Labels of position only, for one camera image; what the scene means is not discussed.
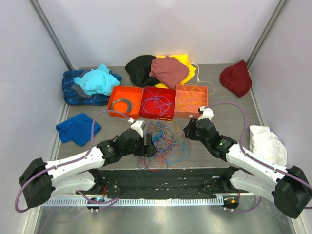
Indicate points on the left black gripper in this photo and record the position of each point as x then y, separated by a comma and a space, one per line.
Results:
149, 150

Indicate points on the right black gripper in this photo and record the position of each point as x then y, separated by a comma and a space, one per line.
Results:
189, 130

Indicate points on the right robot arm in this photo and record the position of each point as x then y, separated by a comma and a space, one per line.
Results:
287, 188

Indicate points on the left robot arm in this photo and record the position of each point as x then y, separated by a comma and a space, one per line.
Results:
43, 180

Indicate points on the salmon plastic bin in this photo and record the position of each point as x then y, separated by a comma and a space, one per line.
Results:
188, 99

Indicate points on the red plastic bin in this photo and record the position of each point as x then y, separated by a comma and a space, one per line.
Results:
157, 103

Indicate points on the grey tape roll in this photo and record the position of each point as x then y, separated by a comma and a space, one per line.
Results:
125, 101

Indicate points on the orange plastic bin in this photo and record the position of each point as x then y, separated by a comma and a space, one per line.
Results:
134, 94

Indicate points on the dusty pink cloth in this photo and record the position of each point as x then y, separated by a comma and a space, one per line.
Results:
169, 71

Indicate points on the maroon cloth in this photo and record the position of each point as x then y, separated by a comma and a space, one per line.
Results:
236, 78

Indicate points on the yellow cloth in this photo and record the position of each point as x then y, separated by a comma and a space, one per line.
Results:
184, 59

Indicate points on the white cloth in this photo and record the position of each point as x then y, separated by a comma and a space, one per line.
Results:
267, 145

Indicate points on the royal blue cloth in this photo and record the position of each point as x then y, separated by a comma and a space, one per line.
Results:
76, 129

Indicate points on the black cloth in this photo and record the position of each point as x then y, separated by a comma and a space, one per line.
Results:
139, 71

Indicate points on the light blue cloth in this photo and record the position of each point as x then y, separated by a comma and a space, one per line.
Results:
97, 81

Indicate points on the grey cloth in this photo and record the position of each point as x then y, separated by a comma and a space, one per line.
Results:
76, 88

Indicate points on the dark blue plaid cloth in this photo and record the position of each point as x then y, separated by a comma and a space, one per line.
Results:
73, 98

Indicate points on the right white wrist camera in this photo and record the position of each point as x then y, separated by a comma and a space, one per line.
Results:
206, 113

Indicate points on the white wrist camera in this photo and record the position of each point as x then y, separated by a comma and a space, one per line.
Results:
206, 113
137, 125

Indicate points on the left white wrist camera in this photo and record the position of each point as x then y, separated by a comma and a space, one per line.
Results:
137, 125

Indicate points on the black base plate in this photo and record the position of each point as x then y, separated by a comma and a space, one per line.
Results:
190, 183

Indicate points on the slotted cable duct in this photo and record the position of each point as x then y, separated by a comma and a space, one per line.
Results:
73, 201

